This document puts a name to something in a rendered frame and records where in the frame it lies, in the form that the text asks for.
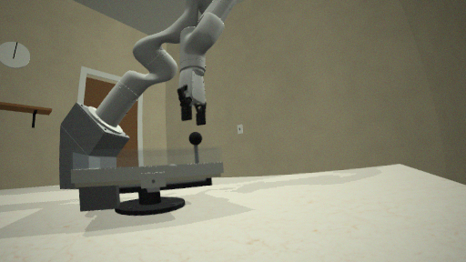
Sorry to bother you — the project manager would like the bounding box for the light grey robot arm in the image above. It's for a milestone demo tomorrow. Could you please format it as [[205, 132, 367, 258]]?
[[87, 0, 236, 134]]

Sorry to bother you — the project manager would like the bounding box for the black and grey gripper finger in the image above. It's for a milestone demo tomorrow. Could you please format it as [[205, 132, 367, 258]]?
[[177, 85, 192, 121], [194, 103, 207, 126]]

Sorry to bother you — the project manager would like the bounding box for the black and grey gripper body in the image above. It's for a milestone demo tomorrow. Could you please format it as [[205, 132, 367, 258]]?
[[178, 68, 206, 107]]

